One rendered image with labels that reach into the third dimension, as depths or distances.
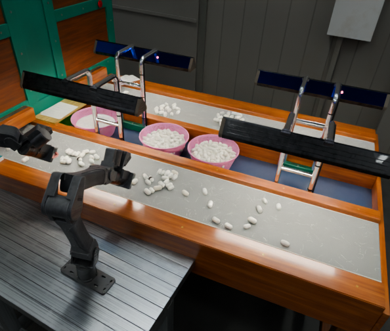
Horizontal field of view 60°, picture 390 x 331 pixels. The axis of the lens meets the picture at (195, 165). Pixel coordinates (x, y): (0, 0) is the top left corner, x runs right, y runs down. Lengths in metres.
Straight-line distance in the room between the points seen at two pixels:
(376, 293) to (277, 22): 2.49
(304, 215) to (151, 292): 0.69
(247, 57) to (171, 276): 2.53
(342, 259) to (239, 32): 2.48
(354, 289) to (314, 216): 0.36
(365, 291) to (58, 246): 1.10
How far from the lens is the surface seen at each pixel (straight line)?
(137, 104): 1.42
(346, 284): 1.28
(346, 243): 1.44
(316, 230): 1.44
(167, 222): 1.32
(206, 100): 2.22
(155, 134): 1.88
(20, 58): 2.00
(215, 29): 3.49
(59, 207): 0.99
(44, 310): 1.28
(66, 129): 1.95
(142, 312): 1.22
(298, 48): 3.27
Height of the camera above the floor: 1.72
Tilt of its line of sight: 36 degrees down
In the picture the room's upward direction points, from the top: 3 degrees clockwise
